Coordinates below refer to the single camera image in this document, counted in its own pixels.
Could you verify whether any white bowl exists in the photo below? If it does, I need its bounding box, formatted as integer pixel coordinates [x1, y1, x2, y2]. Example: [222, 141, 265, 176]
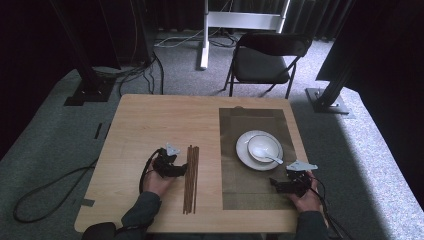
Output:
[246, 133, 281, 164]

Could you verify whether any bundle of brown chopsticks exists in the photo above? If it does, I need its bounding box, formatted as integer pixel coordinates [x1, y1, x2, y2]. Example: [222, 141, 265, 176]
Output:
[182, 144, 200, 215]

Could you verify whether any black floor cable loop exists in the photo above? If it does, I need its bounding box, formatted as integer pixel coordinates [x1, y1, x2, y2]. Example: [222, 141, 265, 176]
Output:
[12, 158, 100, 224]

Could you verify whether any person's dark clothing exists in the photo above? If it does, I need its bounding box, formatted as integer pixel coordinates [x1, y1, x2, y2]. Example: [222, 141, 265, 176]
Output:
[81, 221, 118, 240]

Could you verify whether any black tape strip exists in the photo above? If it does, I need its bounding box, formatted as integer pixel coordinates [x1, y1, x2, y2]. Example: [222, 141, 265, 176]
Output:
[93, 122, 104, 141]

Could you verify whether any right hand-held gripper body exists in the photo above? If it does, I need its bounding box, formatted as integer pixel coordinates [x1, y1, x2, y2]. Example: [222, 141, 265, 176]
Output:
[283, 159, 319, 198]

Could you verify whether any white floor cable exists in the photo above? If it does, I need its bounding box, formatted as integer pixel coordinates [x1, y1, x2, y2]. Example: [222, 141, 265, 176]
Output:
[154, 28, 205, 48]

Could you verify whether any black metal stand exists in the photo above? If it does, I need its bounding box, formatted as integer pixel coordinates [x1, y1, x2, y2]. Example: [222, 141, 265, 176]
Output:
[305, 0, 368, 116]
[49, 0, 117, 107]

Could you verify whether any grey placemat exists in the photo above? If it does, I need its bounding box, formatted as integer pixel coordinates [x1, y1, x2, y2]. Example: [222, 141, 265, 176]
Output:
[218, 107, 298, 211]

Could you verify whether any white round plate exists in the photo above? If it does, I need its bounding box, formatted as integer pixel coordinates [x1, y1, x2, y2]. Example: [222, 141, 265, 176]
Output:
[235, 129, 285, 172]

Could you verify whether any white metal stand frame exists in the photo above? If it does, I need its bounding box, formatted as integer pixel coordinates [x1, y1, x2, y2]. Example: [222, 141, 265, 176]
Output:
[199, 0, 292, 71]

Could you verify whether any person's right hand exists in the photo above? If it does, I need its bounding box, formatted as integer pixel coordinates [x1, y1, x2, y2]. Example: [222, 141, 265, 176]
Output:
[287, 170, 325, 214]

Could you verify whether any dark curtain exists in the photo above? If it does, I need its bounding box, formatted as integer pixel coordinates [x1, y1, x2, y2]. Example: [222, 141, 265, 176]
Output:
[229, 0, 355, 42]

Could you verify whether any person's left hand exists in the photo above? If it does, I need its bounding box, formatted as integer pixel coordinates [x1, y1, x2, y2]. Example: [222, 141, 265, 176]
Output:
[143, 161, 178, 198]

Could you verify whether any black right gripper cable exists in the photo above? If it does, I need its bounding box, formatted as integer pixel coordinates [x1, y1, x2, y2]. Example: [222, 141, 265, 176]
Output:
[309, 175, 355, 240]

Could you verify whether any bundle of black floor cables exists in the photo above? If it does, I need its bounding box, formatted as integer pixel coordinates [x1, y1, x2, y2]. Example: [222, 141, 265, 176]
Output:
[92, 49, 165, 96]

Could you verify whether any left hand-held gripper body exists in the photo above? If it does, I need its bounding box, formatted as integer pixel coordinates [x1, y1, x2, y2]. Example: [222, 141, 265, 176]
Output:
[152, 143, 181, 178]

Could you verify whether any black folding chair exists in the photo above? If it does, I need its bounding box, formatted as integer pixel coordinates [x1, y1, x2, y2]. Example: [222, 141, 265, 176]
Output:
[222, 32, 314, 100]

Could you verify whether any white ceramic spoon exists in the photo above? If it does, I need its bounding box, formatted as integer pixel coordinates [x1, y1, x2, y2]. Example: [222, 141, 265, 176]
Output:
[251, 145, 285, 166]

